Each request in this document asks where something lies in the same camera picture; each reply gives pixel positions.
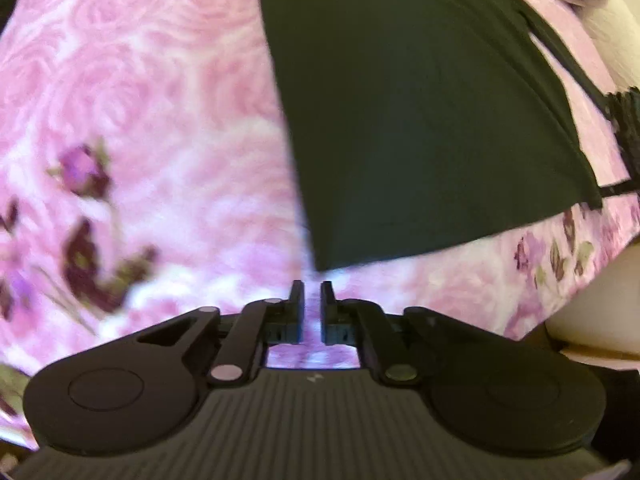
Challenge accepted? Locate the pink rose print blanket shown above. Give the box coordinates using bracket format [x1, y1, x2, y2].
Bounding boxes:
[0, 0, 640, 453]

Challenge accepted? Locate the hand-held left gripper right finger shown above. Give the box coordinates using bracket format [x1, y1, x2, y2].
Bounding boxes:
[320, 280, 497, 387]

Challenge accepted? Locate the dark green garment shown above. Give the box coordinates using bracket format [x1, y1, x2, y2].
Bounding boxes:
[255, 0, 604, 272]

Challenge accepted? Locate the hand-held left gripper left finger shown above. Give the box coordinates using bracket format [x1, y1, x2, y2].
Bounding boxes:
[136, 280, 307, 389]

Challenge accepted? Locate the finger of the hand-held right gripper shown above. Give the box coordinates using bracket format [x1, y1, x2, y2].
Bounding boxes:
[526, 21, 614, 111]
[596, 179, 640, 199]

